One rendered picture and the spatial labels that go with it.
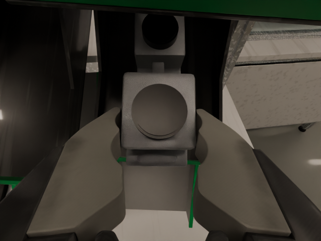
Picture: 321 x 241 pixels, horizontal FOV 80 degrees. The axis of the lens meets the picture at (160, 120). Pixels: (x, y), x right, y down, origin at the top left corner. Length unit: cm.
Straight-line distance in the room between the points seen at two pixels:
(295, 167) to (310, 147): 26
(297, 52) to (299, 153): 103
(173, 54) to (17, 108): 17
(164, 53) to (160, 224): 43
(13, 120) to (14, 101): 2
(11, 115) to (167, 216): 41
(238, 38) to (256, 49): 76
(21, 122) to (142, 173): 21
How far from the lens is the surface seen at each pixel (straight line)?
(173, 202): 40
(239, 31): 25
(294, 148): 194
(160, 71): 16
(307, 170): 191
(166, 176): 37
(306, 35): 124
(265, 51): 103
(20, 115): 25
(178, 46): 18
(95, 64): 25
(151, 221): 53
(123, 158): 20
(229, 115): 70
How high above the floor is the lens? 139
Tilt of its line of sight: 57 degrees down
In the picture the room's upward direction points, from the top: 6 degrees clockwise
